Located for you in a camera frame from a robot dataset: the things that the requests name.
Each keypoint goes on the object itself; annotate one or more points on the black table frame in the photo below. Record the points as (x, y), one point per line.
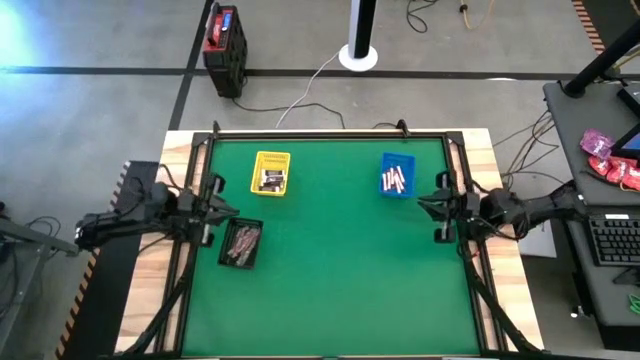
(325, 135)

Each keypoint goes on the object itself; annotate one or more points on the black stand pole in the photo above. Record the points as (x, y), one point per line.
(600, 62)

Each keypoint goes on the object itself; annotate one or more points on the yellow plastic basket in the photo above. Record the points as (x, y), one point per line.
(270, 159)

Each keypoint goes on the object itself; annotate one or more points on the pink candy bag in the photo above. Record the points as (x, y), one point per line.
(596, 144)

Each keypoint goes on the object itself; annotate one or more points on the grey metal stand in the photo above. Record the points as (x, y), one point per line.
(30, 237)

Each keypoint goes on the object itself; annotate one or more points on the grey desk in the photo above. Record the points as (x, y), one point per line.
(580, 150)

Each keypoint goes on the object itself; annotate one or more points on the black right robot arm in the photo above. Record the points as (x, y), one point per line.
(530, 210)

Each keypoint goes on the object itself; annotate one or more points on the black hazard striped floor mat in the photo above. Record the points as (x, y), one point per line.
(110, 300)

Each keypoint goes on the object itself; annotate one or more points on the red candy bag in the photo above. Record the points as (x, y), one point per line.
(631, 177)
(605, 167)

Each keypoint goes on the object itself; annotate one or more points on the red licorice candy pack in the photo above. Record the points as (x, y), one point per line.
(246, 243)
(252, 251)
(237, 240)

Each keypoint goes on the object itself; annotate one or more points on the black plastic basket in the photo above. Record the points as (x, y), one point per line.
(225, 255)

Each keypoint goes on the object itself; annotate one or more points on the blue plastic basket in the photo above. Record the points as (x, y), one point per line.
(397, 159)

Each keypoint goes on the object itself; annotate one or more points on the dark brown candy bar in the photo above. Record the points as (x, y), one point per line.
(274, 173)
(267, 181)
(270, 190)
(279, 186)

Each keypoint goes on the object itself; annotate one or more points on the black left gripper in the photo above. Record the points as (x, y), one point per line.
(197, 212)

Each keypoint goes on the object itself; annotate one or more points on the white black pole stand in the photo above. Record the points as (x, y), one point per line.
(359, 55)

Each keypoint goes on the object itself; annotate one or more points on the black desk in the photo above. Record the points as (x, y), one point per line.
(600, 290)

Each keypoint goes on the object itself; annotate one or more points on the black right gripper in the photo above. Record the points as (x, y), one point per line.
(460, 210)

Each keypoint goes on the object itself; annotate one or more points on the black keyboard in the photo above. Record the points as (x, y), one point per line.
(617, 240)

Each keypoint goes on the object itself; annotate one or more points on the tablet with blue screen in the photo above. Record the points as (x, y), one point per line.
(631, 144)

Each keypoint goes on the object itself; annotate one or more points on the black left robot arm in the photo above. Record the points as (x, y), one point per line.
(120, 225)

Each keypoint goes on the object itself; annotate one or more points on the white red candy roll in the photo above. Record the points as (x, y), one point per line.
(398, 186)
(401, 174)
(384, 181)
(389, 180)
(394, 176)

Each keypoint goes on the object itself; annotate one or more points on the red black power station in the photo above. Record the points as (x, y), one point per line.
(226, 50)

